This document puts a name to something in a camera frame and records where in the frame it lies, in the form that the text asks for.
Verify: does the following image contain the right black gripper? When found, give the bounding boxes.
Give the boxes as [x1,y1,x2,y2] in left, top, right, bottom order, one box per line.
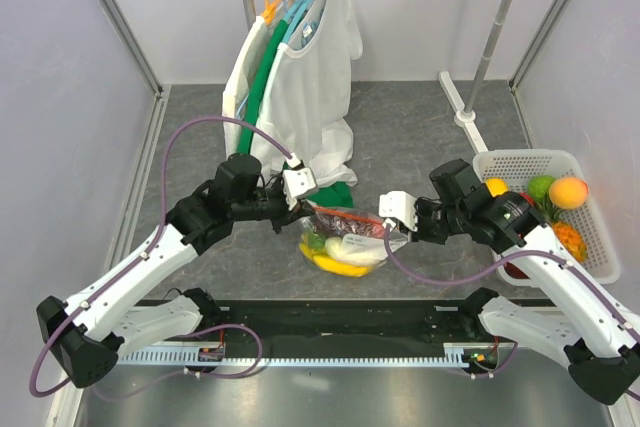
[399,197,468,245]

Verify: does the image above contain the green cabbage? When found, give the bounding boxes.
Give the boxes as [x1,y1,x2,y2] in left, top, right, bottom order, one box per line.
[302,230,327,251]

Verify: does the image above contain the purple grapes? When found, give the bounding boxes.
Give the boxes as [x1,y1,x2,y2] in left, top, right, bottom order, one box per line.
[312,212,384,239]

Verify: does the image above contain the yellow banana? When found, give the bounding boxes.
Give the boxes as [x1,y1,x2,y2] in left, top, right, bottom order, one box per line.
[299,243,374,278]

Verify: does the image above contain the white radish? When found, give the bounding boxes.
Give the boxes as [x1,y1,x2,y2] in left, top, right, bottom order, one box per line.
[325,234,387,267]

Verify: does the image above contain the clear zip top bag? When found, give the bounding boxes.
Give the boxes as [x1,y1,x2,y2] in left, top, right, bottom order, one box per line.
[299,206,388,278]

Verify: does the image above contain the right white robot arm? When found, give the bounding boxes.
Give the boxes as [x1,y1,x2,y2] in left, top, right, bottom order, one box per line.
[398,159,639,405]

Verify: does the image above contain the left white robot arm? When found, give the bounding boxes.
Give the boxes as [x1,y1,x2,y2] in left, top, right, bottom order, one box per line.
[36,154,317,389]

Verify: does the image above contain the green t-shirt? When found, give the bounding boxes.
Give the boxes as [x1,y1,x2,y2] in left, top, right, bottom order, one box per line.
[222,16,354,207]

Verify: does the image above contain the yellow lemon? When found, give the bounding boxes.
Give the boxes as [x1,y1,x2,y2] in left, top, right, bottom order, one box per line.
[485,178,509,197]

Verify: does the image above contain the white plastic basket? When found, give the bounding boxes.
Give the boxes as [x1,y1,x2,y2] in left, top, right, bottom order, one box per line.
[473,149,621,284]

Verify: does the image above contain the front white t-shirt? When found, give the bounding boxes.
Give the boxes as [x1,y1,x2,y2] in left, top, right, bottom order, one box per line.
[257,0,363,188]

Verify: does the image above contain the white t-shirt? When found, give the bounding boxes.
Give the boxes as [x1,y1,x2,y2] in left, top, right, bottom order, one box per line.
[257,0,363,188]
[222,15,279,169]

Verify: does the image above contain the green lime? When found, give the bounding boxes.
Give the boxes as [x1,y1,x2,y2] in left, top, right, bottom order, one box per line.
[527,175,556,203]

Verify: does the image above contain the back white t-shirt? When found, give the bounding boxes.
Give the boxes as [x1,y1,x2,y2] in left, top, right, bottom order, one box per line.
[222,15,279,169]

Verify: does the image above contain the peach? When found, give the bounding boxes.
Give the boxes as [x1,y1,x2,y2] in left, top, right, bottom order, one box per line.
[548,177,589,210]

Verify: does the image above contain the small pineapple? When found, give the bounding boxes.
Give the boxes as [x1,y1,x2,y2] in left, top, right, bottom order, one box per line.
[540,196,588,263]

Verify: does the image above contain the teal hanger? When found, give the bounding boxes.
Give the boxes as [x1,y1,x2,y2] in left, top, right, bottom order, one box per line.
[281,0,314,44]

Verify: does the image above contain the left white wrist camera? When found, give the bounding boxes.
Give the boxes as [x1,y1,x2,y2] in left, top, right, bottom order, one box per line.
[282,156,319,211]

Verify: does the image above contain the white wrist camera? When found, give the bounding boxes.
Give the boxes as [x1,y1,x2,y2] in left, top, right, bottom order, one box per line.
[282,156,319,211]
[378,191,417,232]

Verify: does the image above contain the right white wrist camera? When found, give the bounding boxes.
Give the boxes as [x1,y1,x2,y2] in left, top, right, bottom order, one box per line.
[378,191,417,232]

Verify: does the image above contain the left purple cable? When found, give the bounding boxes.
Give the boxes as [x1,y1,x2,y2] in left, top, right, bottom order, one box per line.
[28,115,304,401]

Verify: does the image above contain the purple cable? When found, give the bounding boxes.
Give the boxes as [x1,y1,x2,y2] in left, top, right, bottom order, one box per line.
[28,115,304,401]
[382,224,640,398]

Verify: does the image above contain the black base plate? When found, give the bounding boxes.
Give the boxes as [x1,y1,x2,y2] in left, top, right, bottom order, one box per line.
[201,300,510,357]

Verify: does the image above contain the grey cable duct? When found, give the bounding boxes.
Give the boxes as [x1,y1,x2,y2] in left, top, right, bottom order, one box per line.
[118,343,498,369]

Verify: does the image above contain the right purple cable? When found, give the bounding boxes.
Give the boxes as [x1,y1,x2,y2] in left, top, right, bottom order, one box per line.
[382,224,640,398]

